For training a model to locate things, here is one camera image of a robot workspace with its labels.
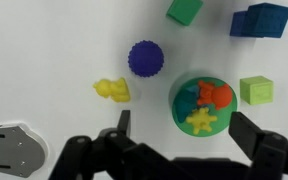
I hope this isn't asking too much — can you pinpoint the purple round block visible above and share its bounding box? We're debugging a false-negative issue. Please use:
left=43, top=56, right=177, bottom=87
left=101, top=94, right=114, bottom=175
left=127, top=39, right=166, bottom=78

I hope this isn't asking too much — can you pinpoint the grey metal mounting plate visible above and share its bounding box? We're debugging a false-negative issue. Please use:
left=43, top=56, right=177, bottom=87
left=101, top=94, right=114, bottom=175
left=0, top=122, right=50, bottom=179

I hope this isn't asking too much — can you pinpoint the yellow rubber animal toy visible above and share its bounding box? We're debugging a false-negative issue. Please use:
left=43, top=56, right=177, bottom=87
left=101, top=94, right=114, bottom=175
left=92, top=77, right=132, bottom=104

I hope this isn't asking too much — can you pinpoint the lime green soft cube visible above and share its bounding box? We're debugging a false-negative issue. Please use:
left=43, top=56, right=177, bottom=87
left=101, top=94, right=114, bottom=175
left=239, top=75, right=275, bottom=106

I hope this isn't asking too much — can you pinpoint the blue soft cube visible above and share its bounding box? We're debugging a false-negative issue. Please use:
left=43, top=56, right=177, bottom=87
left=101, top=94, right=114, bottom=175
left=229, top=2, right=288, bottom=39

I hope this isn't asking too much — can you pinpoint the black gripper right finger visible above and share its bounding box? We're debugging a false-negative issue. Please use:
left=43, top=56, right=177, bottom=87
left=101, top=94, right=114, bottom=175
left=228, top=111, right=288, bottom=180

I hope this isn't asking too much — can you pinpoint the teal rubber toy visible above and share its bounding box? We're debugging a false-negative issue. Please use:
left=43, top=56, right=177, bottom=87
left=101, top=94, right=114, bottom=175
left=175, top=84, right=200, bottom=124

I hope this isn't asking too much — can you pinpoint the orange rubber animal toy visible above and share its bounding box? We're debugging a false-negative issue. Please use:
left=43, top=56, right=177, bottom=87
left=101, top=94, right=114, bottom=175
left=196, top=79, right=234, bottom=111

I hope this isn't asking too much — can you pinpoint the green plastic bowl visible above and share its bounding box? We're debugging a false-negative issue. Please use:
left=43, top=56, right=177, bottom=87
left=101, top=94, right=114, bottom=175
left=171, top=76, right=239, bottom=137

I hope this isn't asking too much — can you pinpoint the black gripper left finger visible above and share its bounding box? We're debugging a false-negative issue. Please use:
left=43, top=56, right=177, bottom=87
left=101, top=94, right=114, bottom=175
left=48, top=109, right=176, bottom=180

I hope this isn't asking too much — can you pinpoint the yellow spiky toy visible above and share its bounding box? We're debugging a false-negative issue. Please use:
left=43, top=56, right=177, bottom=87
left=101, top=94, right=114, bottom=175
left=185, top=106, right=218, bottom=136

